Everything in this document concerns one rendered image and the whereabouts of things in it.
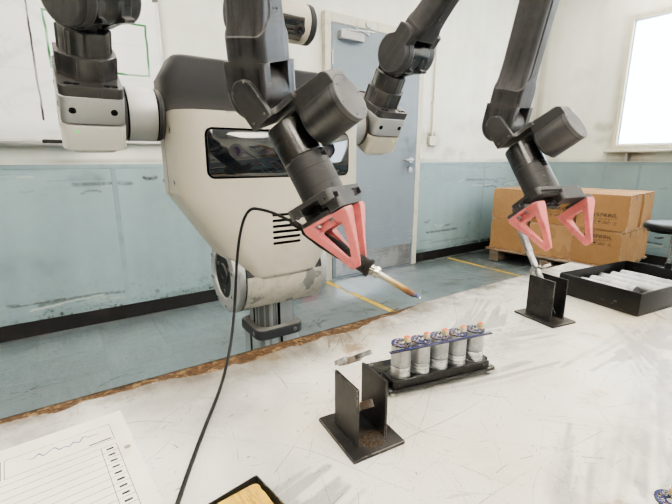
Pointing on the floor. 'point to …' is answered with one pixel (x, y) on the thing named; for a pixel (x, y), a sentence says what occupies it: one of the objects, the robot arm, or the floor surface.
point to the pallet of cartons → (638, 200)
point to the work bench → (415, 412)
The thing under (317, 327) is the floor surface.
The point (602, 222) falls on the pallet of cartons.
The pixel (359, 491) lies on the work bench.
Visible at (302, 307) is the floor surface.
